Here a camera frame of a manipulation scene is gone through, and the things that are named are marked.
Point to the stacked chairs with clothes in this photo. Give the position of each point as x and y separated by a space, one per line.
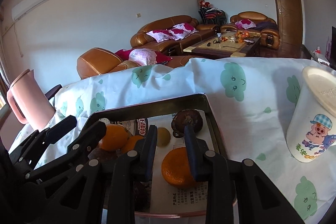
211 15

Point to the printed paper in tin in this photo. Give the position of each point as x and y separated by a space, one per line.
172 191

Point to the pale pink cushion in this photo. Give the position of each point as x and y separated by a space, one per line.
143 57

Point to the white cloud-print tablecloth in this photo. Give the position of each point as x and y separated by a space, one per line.
253 100

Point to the pink floral pillow right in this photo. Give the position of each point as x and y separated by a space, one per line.
182 31

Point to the black television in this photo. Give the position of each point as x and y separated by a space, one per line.
333 49

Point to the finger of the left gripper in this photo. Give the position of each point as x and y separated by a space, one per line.
32 148
77 153

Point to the pink floral pillow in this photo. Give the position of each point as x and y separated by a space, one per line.
161 35
182 31

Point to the brown leather armchair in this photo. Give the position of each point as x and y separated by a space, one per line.
98 61
265 26

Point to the brown wooden door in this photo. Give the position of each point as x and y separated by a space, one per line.
290 21

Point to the brown leather long sofa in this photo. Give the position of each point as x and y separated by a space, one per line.
169 47

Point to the large mandarin orange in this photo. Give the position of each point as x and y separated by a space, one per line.
175 169

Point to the pink electric kettle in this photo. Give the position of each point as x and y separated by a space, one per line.
28 102

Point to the orange kumquat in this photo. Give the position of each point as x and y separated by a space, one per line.
115 138
130 144

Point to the pink pillow on armchair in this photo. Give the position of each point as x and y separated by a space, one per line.
245 24

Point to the brown leather far armchair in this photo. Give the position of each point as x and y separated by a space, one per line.
265 26

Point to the dark water chestnut back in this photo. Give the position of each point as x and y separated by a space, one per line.
187 121

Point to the pink metal tin box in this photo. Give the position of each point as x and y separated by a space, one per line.
210 132

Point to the pink floral pillow left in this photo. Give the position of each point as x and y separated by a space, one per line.
161 35

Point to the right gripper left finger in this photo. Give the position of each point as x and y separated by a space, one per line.
133 170

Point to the purple sugarcane piece front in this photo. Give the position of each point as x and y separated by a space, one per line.
105 120

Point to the white wall air conditioner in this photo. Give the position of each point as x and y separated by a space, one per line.
24 7

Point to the white cartoon pig cup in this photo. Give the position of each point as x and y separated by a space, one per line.
312 128

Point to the brown leather near armchair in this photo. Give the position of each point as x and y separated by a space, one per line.
98 61

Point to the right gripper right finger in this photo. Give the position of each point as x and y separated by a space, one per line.
233 185

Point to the purple beetroot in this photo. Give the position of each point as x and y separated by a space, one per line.
102 157

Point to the wooden coffee table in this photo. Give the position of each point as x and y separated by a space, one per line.
230 44

